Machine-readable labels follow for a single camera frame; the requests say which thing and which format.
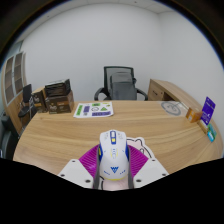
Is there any white printed paper sheet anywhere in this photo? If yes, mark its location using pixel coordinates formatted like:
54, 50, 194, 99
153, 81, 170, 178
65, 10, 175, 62
73, 101, 115, 119

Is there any black box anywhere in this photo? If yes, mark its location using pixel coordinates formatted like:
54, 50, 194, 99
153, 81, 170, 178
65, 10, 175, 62
44, 78, 72, 98

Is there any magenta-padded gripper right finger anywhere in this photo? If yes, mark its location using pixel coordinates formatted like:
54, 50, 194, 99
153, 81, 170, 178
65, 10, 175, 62
126, 144, 170, 190

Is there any black leather sofa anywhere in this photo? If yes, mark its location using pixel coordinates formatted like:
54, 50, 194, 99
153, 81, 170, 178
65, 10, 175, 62
0, 113, 19, 159

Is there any wooden side desk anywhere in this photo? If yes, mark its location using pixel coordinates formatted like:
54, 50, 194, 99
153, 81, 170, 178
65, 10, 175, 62
146, 78, 201, 113

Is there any pink cloud-shaped mouse pad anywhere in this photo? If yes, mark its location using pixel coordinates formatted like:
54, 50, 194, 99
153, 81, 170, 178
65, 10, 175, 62
96, 136, 157, 192

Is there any small teal card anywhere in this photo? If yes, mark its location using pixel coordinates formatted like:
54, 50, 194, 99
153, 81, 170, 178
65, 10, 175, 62
206, 123, 218, 143

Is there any white blue yellow computer mouse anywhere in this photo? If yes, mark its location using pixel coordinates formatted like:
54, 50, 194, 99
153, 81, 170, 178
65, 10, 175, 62
97, 129, 131, 182

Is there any large brown cardboard box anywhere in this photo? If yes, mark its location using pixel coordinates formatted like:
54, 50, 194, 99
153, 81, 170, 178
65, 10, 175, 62
44, 90, 75, 115

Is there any white sheet with circle print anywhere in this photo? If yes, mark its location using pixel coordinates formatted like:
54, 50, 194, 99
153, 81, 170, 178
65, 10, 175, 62
160, 100, 188, 117

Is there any wooden shelf unit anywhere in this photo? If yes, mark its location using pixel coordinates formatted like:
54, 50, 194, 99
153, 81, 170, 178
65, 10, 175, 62
0, 50, 29, 134

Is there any small black chair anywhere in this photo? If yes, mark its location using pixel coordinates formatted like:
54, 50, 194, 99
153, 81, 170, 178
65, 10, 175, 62
17, 83, 36, 129

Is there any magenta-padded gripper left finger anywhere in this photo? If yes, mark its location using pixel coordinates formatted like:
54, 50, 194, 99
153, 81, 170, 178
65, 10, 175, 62
57, 144, 101, 190

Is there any black grey office chair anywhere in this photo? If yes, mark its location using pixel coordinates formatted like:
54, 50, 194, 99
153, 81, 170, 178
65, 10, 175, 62
93, 65, 149, 102

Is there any purple standing sign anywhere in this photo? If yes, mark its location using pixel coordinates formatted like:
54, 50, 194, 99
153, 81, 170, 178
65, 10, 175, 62
199, 96, 217, 127

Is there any small orange box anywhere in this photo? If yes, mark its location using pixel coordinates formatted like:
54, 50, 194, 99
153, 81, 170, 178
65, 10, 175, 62
185, 107, 203, 124

